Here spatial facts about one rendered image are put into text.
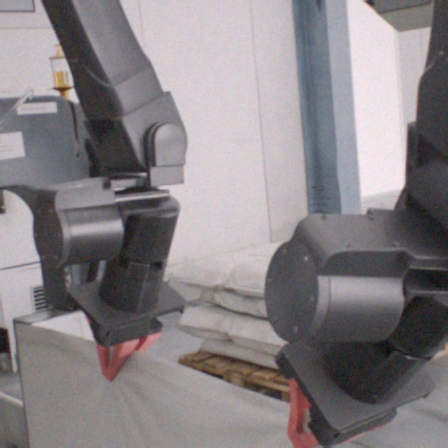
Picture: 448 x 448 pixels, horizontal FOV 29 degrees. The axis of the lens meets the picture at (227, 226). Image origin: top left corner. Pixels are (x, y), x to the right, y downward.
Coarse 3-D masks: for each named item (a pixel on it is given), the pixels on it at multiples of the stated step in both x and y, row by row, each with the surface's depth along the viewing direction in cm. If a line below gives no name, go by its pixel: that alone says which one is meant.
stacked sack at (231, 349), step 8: (208, 344) 416; (216, 344) 412; (224, 344) 407; (232, 344) 403; (216, 352) 413; (224, 352) 407; (232, 352) 403; (240, 352) 398; (248, 352) 394; (256, 352) 390; (264, 352) 386; (248, 360) 396; (256, 360) 390; (264, 360) 386; (272, 360) 382
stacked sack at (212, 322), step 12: (192, 312) 415; (204, 312) 410; (216, 312) 406; (228, 312) 404; (240, 312) 403; (180, 324) 416; (192, 324) 412; (204, 324) 406; (216, 324) 401; (228, 324) 396; (204, 336) 407; (216, 336) 400; (228, 336) 394
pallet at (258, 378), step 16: (192, 352) 430; (208, 352) 426; (192, 368) 420; (208, 368) 409; (224, 368) 400; (240, 368) 395; (256, 368) 395; (272, 368) 390; (240, 384) 393; (256, 384) 396; (272, 384) 376; (288, 384) 369; (288, 400) 370
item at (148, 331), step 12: (132, 324) 80; (144, 324) 81; (156, 324) 83; (96, 336) 79; (108, 336) 78; (120, 336) 79; (132, 336) 80; (144, 336) 82; (156, 336) 83; (144, 348) 84
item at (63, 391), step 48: (48, 336) 96; (48, 384) 97; (96, 384) 89; (144, 384) 82; (192, 384) 73; (48, 432) 99; (96, 432) 90; (144, 432) 83; (192, 432) 75; (240, 432) 69
